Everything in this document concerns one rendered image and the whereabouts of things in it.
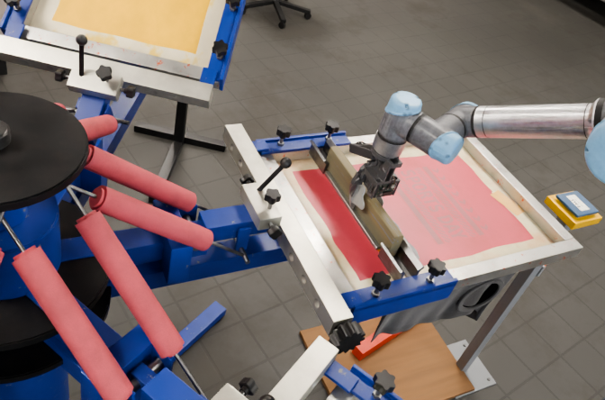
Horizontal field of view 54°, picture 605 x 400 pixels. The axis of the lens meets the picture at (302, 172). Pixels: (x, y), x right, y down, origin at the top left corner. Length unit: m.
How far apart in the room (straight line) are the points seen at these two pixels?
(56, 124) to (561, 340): 2.49
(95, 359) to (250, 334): 1.46
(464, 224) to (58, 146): 1.13
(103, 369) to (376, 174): 0.78
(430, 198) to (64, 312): 1.11
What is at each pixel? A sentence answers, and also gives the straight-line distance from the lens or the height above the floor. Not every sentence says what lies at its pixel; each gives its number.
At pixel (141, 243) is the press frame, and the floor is 1.02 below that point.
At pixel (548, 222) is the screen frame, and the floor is 0.99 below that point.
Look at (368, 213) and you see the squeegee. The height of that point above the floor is 1.03.
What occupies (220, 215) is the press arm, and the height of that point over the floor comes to 1.04.
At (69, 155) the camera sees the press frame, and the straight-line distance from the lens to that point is 1.10.
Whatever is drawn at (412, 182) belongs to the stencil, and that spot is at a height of 0.96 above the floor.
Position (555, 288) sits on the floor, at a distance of 3.30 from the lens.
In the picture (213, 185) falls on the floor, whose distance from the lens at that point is 3.04.
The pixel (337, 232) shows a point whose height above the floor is 0.96.
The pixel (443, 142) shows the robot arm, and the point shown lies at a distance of 1.34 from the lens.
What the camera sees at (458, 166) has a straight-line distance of 1.98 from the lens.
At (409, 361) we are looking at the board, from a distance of 2.59.
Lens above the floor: 2.02
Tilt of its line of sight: 39 degrees down
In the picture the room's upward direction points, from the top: 16 degrees clockwise
